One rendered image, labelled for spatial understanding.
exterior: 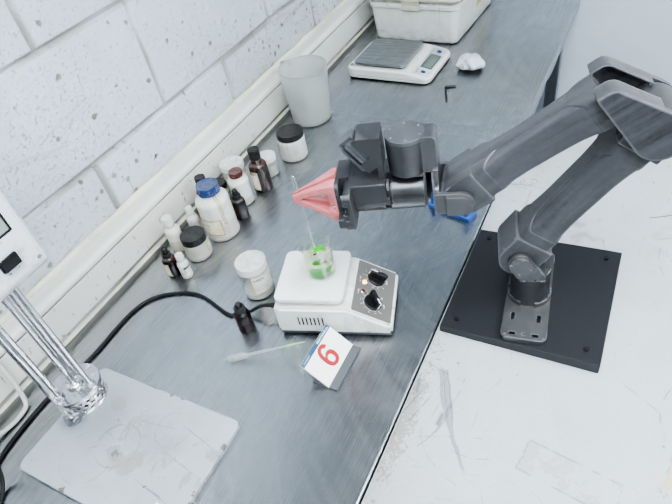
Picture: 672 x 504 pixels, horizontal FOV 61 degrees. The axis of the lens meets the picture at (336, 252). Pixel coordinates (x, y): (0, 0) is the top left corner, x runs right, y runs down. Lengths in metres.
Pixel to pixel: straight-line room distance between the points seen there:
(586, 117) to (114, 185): 0.89
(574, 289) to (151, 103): 0.91
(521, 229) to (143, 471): 0.67
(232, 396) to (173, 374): 0.13
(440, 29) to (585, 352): 1.19
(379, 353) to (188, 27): 0.83
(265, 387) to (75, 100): 0.62
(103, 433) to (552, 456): 0.68
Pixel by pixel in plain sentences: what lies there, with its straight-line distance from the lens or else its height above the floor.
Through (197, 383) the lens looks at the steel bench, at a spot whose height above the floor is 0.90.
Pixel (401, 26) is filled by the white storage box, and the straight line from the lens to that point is 1.92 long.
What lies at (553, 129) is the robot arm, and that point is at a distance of 0.77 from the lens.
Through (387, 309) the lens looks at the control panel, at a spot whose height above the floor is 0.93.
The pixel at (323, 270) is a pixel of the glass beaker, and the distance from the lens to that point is 0.94.
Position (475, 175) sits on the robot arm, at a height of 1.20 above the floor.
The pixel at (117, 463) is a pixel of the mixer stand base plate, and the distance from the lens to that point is 0.98.
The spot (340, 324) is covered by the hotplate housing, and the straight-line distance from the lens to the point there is 0.97.
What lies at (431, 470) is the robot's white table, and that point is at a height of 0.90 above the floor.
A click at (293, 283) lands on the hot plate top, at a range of 0.97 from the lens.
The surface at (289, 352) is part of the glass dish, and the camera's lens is 0.99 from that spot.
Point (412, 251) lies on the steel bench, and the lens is 1.12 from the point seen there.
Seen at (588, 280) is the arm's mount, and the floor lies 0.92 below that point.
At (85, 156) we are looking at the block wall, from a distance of 1.19.
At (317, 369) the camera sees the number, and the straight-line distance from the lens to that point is 0.93.
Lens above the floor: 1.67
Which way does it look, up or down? 43 degrees down
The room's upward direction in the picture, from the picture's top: 12 degrees counter-clockwise
